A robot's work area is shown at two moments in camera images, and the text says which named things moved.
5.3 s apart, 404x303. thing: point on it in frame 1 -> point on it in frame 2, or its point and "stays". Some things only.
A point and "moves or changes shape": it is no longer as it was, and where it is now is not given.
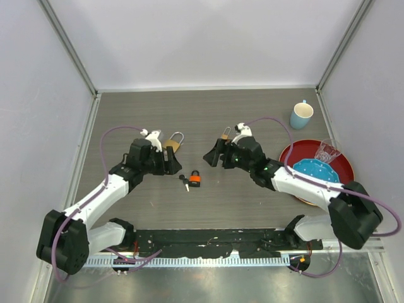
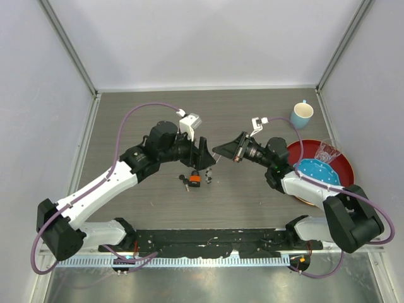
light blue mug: x=300 y=115 stays
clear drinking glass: x=327 y=151 stays
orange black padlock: x=194 y=181 stays
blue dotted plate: x=317 y=168 stays
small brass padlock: x=224 y=136 moves or changes shape
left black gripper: x=172 y=165 -> x=198 y=158
